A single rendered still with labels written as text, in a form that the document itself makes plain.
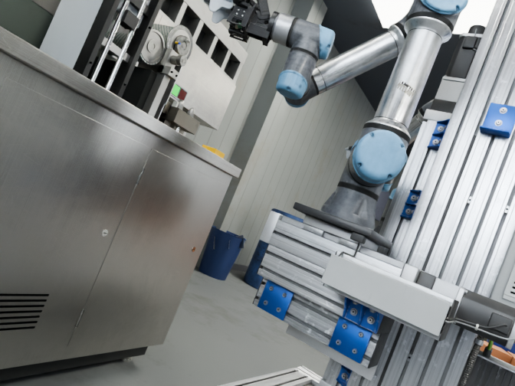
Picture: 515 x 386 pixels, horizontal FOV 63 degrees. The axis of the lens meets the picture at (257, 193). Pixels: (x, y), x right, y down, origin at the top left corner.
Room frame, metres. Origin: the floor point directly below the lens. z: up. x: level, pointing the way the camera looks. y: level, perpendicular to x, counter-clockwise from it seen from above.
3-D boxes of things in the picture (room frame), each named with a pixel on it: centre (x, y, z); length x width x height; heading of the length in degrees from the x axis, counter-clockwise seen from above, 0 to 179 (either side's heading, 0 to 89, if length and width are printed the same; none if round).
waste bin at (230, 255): (4.44, 0.10, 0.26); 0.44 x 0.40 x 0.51; 60
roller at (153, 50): (1.59, 0.67, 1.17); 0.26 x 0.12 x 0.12; 62
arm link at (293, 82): (1.08, 0.02, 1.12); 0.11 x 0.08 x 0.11; 173
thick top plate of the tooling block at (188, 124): (1.87, 0.56, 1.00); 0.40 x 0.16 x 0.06; 62
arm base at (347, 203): (1.16, -0.26, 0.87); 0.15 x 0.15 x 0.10
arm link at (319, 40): (1.06, 0.02, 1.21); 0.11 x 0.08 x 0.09; 83
